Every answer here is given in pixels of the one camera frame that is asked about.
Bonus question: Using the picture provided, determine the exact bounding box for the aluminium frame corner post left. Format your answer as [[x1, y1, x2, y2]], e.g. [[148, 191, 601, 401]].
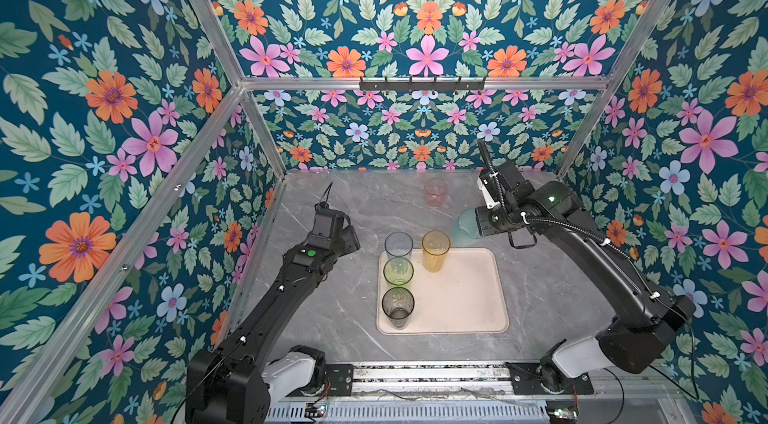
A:
[[189, 0, 286, 183]]

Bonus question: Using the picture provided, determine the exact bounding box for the grey smoked plastic tumbler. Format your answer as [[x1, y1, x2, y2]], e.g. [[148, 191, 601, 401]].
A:
[[381, 287, 415, 329]]

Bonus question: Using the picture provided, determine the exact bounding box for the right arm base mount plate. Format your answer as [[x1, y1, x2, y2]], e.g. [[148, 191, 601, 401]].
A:
[[504, 361, 595, 396]]

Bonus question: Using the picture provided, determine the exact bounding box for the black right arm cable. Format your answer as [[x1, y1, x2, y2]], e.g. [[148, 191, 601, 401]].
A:
[[647, 303, 702, 401]]

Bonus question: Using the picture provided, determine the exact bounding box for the beige plastic tray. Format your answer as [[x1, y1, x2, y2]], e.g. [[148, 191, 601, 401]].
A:
[[376, 248, 509, 335]]

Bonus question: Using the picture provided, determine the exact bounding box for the aluminium left frame bar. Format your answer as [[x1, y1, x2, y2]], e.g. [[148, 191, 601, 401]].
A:
[[1, 84, 244, 423]]

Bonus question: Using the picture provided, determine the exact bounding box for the aluminium top frame bar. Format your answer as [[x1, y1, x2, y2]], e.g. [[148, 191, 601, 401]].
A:
[[240, 76, 609, 92]]

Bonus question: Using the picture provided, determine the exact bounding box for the green tall plastic tumbler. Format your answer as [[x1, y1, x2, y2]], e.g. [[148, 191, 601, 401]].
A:
[[382, 257, 414, 287]]

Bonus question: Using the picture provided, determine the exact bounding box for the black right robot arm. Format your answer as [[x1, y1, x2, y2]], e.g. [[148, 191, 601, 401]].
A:
[[475, 162, 695, 379]]

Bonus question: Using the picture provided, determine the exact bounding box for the pink short plastic cup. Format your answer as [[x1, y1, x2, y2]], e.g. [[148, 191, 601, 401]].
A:
[[424, 178, 448, 207]]

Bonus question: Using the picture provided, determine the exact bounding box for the aluminium frame corner post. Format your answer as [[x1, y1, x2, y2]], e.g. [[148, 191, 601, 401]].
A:
[[189, 0, 286, 183], [556, 0, 672, 181]]

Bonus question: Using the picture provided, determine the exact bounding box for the blue tall plastic tumbler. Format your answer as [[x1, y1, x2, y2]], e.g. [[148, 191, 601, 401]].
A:
[[384, 231, 414, 259]]

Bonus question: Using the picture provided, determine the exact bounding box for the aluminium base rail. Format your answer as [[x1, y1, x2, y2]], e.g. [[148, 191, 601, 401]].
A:
[[266, 361, 696, 423]]

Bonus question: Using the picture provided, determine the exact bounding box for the aluminium frame corner post right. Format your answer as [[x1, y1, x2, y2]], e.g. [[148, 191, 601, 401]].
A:
[[556, 0, 672, 181]]

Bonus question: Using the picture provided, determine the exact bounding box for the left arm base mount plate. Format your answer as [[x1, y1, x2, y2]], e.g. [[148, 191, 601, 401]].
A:
[[298, 364, 355, 398]]

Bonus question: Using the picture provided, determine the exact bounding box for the yellow tall plastic tumbler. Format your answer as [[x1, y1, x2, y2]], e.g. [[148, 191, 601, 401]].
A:
[[421, 230, 451, 273]]

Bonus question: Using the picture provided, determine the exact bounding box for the black hook rail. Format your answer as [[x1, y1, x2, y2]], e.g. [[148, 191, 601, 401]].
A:
[[358, 76, 486, 94]]

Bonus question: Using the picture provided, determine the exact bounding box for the teal textured plastic cup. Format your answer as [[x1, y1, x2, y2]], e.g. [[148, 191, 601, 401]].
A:
[[450, 208, 481, 248]]

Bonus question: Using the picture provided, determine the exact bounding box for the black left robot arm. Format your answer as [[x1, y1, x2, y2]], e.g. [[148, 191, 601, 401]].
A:
[[184, 202, 360, 423]]

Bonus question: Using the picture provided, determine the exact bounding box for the aluminium frame bar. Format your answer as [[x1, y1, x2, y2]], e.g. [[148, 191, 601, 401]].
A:
[[240, 76, 609, 92], [1, 84, 244, 423]]

